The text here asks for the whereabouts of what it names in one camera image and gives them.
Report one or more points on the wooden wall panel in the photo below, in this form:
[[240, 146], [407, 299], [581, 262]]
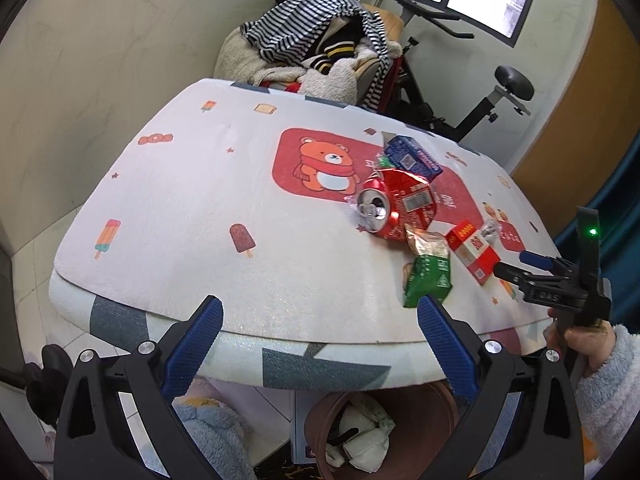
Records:
[[590, 110]]

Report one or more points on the white cartoon printed mat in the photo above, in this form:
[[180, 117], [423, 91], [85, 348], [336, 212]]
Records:
[[225, 220]]

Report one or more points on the black sweater with yellow stripes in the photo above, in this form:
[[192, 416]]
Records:
[[332, 47]]

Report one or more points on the blue paper carton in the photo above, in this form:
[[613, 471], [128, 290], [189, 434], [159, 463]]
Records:
[[407, 152]]

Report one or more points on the small red box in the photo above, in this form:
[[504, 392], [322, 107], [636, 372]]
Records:
[[472, 252]]

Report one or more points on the striped black white cloth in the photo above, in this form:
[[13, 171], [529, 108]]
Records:
[[295, 25]]

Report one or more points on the brown trash bin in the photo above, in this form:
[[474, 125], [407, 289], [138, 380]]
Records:
[[425, 430]]

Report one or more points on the green snack packet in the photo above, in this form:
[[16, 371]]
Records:
[[427, 272]]

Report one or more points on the person's leg in fuzzy pajamas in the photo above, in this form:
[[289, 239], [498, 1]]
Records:
[[210, 435]]

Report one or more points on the small green wrapper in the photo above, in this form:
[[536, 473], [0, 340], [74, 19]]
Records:
[[384, 161]]

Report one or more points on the tan chair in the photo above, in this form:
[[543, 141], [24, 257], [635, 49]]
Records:
[[387, 22]]

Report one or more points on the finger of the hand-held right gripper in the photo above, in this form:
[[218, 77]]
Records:
[[510, 272], [535, 259]]

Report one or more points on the blue curtain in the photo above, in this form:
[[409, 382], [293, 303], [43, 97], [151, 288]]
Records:
[[615, 240]]

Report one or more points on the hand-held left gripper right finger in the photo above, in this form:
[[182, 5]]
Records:
[[447, 345]]

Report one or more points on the crushed red drink can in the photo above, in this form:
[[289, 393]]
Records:
[[405, 200]]

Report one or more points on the black exercise bike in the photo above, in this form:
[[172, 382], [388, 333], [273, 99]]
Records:
[[475, 115]]

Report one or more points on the person's right hand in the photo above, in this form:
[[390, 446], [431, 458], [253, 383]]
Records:
[[590, 347]]

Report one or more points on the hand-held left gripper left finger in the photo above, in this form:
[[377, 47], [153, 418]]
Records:
[[197, 345]]

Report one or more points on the crumpled white tissue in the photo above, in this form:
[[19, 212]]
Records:
[[365, 440]]

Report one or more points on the geometric patterned table cover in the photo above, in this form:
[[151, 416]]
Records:
[[320, 362]]

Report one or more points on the black wheeled base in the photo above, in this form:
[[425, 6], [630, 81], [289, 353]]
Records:
[[47, 380]]

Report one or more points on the white cardboard box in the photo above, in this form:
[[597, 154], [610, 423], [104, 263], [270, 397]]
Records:
[[300, 430]]

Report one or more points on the beige fleece blanket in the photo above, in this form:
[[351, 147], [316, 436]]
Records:
[[240, 57]]

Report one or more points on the silver wrapper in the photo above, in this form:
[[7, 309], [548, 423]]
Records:
[[489, 232]]

